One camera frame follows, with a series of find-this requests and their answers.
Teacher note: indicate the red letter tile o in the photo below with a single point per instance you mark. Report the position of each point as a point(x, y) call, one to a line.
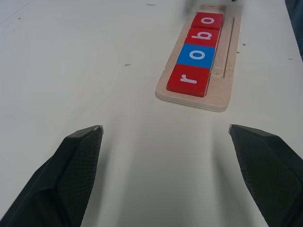
point(207, 20)

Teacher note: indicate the red letter tile b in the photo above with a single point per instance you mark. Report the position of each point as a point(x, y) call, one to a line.
point(202, 36)

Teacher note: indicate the blue letter tile o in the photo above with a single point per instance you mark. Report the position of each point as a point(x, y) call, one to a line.
point(196, 55)

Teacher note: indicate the red letter tile r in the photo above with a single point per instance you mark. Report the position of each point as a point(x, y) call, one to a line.
point(189, 81)

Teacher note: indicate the wooden letter tray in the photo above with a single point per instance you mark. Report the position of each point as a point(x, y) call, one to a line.
point(222, 94)

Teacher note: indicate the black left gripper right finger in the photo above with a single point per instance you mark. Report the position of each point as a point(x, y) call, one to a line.
point(272, 175)

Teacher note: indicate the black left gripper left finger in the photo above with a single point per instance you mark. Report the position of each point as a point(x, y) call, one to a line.
point(54, 179)

